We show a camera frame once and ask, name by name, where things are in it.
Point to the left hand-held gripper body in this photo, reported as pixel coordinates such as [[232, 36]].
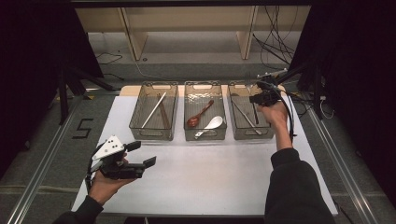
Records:
[[110, 168]]

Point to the black metal frame bar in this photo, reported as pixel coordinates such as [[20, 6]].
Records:
[[186, 3]]

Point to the clear grey plastic bin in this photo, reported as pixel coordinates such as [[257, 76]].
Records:
[[154, 118], [204, 105], [239, 124]]

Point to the silver fork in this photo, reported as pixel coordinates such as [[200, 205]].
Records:
[[255, 115]]

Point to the person's left hand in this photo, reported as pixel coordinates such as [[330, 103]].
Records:
[[104, 189]]

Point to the black curtain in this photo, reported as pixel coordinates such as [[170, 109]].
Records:
[[31, 62], [358, 62]]

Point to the silver table knife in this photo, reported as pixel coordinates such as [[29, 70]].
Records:
[[247, 118]]

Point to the aluminium floor rail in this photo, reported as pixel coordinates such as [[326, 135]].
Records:
[[37, 177], [342, 177]]

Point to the black metal stand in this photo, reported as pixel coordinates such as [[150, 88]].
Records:
[[63, 96], [317, 93]]

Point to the brown wooden spoon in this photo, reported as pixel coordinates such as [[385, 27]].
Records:
[[192, 122]]

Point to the light wooden desk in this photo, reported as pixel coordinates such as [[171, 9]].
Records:
[[186, 18]]

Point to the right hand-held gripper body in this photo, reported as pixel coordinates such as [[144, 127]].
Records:
[[274, 93]]

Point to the white ceramic spoon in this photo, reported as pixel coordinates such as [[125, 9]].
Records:
[[215, 122]]

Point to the person's right hand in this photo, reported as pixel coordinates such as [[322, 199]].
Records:
[[275, 113]]

